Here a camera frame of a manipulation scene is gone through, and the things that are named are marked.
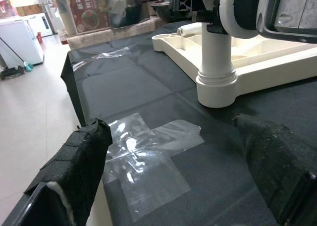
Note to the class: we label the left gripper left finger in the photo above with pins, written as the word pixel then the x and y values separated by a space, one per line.
pixel 74 161

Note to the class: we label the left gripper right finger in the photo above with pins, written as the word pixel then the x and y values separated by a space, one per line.
pixel 272 156

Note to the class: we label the white plastic table leg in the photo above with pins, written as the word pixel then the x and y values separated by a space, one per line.
pixel 190 29
pixel 215 52

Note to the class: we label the white plastic children table top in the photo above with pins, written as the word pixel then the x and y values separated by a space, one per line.
pixel 272 67

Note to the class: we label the black wok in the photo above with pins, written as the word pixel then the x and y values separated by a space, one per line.
pixel 161 11

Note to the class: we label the clear tape cross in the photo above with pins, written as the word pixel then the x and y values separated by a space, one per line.
pixel 138 166

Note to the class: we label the black tablecloth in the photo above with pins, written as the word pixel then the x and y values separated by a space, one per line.
pixel 123 87

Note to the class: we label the clear tape strip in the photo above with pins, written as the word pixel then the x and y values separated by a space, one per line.
pixel 106 55

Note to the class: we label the orange lid storage box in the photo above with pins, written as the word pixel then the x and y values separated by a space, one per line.
pixel 89 15

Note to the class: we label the red bottle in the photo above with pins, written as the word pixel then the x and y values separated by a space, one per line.
pixel 39 37

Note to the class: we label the white chest freezer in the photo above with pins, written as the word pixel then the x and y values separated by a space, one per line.
pixel 17 42

